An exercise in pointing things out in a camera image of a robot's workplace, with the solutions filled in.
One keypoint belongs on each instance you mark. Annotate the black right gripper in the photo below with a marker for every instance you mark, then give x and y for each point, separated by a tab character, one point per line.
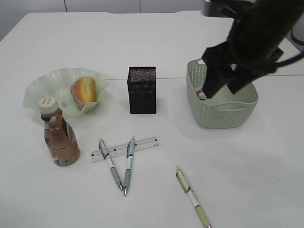
252	45

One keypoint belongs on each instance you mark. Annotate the paper scrap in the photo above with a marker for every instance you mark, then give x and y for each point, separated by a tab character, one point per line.
201	95

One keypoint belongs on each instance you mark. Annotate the grey grip pen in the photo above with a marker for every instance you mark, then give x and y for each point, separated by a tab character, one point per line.
110	164
129	165

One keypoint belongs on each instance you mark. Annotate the sugared bread roll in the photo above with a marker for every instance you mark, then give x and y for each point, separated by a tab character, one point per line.
83	91

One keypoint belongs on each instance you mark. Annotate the beige grip pen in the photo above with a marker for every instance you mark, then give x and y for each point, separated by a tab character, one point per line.
192	196

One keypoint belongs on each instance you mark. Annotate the clear plastic ruler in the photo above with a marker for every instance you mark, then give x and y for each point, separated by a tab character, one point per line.
119	150

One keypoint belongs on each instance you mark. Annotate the brown coffee drink bottle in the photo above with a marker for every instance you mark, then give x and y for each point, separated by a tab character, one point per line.
58	134

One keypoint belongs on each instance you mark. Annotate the green plastic woven basket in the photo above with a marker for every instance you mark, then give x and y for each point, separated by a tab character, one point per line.
224	110

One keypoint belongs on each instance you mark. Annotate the black mesh pen holder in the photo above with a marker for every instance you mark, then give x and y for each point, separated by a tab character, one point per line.
142	89

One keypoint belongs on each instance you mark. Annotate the green wavy glass plate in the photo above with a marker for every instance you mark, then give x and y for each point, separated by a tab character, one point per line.
57	85

